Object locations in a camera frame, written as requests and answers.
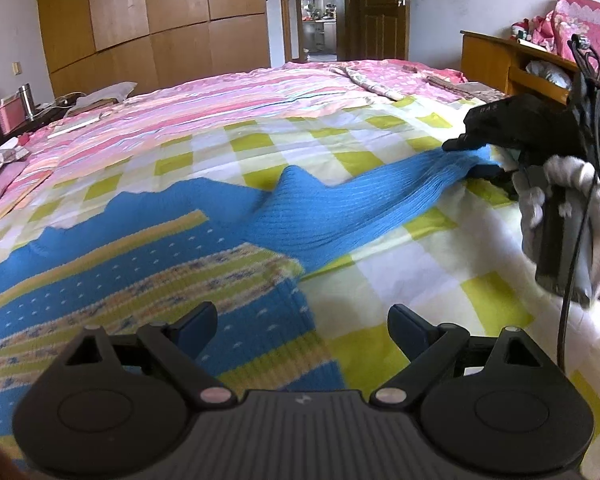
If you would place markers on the pink floral pillow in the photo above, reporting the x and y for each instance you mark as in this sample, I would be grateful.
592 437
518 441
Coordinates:
587 25

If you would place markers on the metal thermos bottle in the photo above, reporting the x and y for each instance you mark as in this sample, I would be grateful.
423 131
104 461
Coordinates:
26 102

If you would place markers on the yellow checked bed sheet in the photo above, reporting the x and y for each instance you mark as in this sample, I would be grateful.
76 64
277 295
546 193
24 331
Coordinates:
430 270

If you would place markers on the person's right hand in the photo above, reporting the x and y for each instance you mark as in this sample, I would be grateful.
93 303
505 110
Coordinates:
530 220

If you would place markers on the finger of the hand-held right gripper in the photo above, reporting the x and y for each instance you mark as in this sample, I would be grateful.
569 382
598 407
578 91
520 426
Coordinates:
497 176
462 145

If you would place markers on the white bundle in cabinet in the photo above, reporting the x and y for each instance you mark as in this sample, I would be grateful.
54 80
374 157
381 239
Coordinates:
547 72

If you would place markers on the brown patterned cloth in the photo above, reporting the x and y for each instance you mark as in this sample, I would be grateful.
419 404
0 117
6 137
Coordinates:
472 89

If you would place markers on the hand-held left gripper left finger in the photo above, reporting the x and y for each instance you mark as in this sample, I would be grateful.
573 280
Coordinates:
200 317

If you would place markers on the wooden headboard cabinet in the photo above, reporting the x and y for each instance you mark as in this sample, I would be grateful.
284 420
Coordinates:
485 57

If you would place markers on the brown wooden door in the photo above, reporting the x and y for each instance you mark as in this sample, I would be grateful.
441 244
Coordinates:
377 15

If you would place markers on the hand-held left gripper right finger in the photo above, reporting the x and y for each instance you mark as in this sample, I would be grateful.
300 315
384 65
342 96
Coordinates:
405 324

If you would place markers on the wooden wardrobe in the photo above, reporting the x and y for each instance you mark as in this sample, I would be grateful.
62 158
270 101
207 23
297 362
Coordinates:
155 15

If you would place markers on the white flat strip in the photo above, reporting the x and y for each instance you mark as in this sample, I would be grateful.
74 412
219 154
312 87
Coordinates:
75 126

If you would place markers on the pink storage box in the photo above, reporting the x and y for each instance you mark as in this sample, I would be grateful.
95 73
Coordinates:
10 117

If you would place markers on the red stuffed toys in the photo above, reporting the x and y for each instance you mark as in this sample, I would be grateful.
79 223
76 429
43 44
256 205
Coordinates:
530 30

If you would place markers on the blue patterned knit sweater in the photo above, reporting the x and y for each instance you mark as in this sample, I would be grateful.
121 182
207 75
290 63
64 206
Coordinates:
280 225

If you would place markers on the pink floral quilt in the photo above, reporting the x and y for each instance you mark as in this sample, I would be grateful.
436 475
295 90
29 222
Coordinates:
395 77

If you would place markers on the pink striped quilt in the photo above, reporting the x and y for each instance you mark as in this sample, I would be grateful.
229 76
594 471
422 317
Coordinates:
180 110

